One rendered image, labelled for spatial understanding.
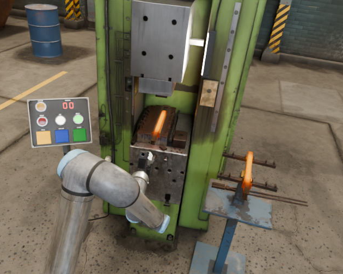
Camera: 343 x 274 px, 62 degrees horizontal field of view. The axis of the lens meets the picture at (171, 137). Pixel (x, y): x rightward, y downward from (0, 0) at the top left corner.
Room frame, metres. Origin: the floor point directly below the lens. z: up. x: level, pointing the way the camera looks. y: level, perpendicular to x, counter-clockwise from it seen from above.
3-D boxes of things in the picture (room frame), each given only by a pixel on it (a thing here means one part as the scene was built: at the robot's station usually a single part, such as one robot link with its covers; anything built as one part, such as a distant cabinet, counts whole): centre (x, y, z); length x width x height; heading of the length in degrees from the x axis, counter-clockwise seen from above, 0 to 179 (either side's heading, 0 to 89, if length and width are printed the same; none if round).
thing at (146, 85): (1.76, 0.11, 1.32); 0.42 x 0.20 x 0.10; 175
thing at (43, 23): (5.72, 2.70, 0.44); 0.59 x 0.59 x 0.88
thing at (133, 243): (1.51, 0.13, 0.01); 0.58 x 0.39 x 0.01; 85
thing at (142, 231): (1.77, 0.05, 0.23); 0.55 x 0.37 x 0.47; 175
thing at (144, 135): (1.76, 0.11, 0.96); 0.42 x 0.20 x 0.09; 175
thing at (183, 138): (1.60, -0.06, 0.95); 0.12 x 0.08 x 0.06; 175
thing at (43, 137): (1.37, 0.74, 1.01); 0.07 x 0.05 x 0.07; 110
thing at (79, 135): (1.43, 0.55, 1.01); 0.07 x 0.05 x 0.07; 110
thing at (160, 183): (1.77, 0.05, 0.69); 0.56 x 0.38 x 0.45; 175
